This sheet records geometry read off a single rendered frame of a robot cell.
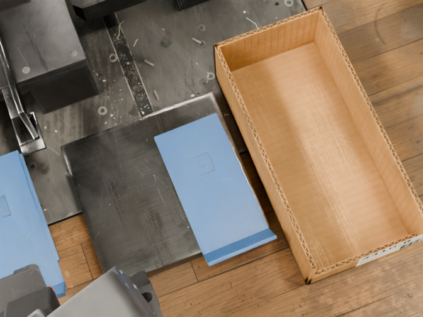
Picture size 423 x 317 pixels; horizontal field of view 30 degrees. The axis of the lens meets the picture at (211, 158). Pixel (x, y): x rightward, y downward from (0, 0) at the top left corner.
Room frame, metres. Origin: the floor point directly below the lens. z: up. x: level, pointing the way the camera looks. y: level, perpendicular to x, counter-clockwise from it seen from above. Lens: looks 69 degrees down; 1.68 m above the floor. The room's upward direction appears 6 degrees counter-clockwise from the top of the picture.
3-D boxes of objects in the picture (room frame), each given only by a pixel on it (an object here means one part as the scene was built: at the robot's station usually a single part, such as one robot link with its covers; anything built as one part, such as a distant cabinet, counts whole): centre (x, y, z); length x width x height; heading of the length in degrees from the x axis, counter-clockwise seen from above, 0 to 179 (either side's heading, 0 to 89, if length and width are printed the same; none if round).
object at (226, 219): (0.25, 0.00, 0.93); 0.15 x 0.07 x 0.03; 17
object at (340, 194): (0.29, -0.11, 0.93); 0.25 x 0.13 x 0.08; 16
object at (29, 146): (0.32, 0.18, 0.98); 0.07 x 0.02 x 0.01; 16
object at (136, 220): (0.26, 0.05, 0.91); 0.17 x 0.16 x 0.02; 106
